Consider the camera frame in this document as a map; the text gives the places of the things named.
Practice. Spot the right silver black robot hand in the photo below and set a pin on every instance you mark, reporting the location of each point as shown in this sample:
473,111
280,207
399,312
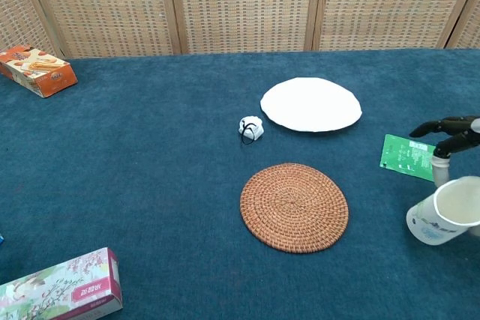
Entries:
455,129

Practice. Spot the white paper cup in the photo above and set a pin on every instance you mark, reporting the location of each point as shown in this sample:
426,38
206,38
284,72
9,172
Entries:
431,222

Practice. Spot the round woven rattan coaster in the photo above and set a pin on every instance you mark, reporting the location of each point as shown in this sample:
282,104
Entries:
294,207

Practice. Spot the green foil packet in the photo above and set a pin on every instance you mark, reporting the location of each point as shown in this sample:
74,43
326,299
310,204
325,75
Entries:
403,155

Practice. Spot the bamboo folding screen panel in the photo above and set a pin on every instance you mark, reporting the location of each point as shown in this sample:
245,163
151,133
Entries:
243,5
470,24
382,5
15,16
108,5

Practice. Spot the white round plate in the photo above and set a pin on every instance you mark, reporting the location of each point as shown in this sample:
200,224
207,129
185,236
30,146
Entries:
311,104

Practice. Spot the white crumpled paper ball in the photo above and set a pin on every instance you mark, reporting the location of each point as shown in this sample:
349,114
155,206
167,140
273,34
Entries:
255,127

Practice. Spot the dark blue table cloth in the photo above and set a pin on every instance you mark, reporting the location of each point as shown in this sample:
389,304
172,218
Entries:
150,166

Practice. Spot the orange biscuit box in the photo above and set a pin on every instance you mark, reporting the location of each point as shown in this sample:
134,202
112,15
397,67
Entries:
37,70

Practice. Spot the pink floral long box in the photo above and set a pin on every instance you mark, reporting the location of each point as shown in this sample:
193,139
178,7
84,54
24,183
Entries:
63,290

